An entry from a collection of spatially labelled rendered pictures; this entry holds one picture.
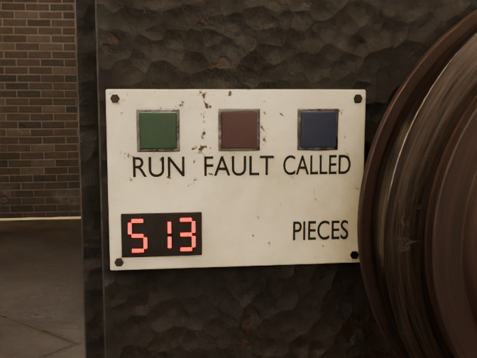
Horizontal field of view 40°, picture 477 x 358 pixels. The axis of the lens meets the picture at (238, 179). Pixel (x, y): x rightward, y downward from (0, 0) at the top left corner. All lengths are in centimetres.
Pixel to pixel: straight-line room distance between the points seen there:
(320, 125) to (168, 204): 17
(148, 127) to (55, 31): 608
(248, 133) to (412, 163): 17
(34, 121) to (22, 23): 94
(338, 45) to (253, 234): 21
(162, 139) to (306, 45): 18
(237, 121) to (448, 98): 20
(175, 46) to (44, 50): 606
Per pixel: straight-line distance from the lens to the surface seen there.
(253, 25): 68
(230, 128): 65
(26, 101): 673
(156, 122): 64
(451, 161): 55
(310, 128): 66
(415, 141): 56
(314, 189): 68
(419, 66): 63
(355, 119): 68
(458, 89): 57
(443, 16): 74
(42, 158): 674
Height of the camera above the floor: 124
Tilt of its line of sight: 7 degrees down
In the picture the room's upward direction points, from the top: straight up
